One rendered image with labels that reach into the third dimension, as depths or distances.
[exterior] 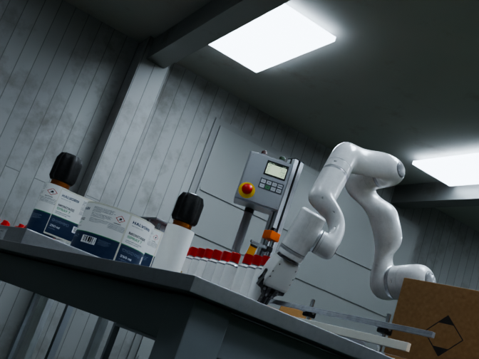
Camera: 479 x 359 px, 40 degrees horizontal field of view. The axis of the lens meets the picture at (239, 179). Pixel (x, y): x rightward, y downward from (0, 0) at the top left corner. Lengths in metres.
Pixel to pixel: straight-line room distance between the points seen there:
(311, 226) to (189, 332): 1.20
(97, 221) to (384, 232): 1.02
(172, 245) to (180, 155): 4.94
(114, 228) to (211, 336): 0.99
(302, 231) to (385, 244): 0.45
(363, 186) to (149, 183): 4.57
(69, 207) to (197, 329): 1.32
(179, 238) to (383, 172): 0.74
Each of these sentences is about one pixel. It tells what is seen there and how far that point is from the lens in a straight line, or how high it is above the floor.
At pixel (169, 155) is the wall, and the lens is 6.85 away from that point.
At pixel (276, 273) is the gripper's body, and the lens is 2.01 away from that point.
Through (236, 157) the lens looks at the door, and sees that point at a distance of 7.14.
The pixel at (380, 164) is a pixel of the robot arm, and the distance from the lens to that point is 2.28.
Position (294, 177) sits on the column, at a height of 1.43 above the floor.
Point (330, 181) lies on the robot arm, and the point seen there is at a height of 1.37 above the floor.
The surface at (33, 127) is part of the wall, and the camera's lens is 6.46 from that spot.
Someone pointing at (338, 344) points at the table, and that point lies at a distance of 0.94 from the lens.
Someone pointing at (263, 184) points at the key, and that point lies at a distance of 2.39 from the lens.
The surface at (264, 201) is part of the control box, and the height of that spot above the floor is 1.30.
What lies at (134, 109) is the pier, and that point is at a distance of 6.47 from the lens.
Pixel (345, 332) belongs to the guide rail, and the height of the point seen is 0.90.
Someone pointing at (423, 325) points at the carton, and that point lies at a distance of 1.88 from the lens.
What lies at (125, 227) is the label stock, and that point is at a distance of 1.81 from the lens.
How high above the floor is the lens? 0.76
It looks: 14 degrees up
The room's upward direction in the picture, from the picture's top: 19 degrees clockwise
